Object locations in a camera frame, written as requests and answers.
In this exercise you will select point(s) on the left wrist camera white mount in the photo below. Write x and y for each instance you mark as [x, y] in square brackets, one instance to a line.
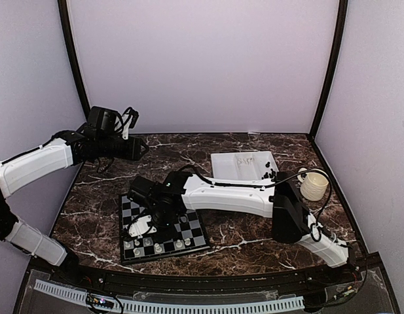
[129, 119]

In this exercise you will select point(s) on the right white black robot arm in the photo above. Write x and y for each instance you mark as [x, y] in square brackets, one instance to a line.
[274, 197]

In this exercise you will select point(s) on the right black frame post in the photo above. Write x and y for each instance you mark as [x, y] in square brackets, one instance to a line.
[331, 68]

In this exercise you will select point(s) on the pile of white chess pieces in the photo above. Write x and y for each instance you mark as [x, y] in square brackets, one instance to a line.
[245, 161]

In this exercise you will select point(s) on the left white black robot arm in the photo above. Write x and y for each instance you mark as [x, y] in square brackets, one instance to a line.
[105, 134]

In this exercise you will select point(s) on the black frame post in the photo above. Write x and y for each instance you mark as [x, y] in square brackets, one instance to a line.
[331, 68]
[72, 56]

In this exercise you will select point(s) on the white king chess piece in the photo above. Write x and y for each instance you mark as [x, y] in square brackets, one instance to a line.
[179, 244]

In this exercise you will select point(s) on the cream ribbed mug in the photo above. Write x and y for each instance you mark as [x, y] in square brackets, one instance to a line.
[313, 184]

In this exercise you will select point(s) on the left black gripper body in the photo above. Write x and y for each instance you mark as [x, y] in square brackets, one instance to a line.
[131, 153]

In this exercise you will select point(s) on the black front rail base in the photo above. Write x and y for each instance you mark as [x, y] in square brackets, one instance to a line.
[324, 290]

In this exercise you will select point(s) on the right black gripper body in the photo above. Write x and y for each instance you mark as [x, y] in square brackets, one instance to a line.
[163, 218]

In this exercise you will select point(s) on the white slotted cable duct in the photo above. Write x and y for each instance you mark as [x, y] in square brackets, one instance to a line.
[146, 303]

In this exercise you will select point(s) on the white plastic compartment tray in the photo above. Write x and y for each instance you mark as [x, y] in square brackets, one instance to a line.
[244, 166]

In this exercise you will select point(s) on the left black frame post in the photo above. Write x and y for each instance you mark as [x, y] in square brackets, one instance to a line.
[72, 56]

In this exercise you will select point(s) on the black grey chessboard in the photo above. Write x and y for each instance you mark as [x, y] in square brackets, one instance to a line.
[188, 226]

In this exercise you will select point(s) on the pile of black chess pieces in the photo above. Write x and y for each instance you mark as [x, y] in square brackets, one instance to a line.
[269, 170]

